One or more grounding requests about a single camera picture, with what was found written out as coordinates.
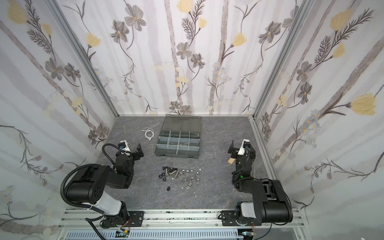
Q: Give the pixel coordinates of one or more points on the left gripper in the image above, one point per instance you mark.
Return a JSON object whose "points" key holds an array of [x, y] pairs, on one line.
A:
{"points": [[133, 154]]}

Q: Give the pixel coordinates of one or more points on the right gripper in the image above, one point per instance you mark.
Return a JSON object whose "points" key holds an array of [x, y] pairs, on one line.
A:
{"points": [[237, 152]]}

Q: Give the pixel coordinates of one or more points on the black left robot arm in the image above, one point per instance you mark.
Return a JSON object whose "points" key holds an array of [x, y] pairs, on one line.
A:
{"points": [[84, 187]]}

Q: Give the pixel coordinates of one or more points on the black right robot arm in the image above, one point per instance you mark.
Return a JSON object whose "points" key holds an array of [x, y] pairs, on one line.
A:
{"points": [[270, 203]]}

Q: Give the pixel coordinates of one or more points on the pile of screws and nuts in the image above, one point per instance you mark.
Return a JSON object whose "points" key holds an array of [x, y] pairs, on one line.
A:
{"points": [[187, 177]]}

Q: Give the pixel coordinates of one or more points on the small wooden block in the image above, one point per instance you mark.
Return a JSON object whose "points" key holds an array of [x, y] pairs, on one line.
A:
{"points": [[231, 161]]}

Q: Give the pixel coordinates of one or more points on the green compartment organizer box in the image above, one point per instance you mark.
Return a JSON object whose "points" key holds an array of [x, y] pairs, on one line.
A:
{"points": [[180, 137]]}

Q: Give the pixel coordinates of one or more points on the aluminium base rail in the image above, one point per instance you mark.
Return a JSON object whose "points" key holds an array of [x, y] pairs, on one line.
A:
{"points": [[171, 219]]}

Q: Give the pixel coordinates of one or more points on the white slotted cable duct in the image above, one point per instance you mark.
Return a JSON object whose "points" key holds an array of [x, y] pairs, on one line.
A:
{"points": [[178, 234]]}

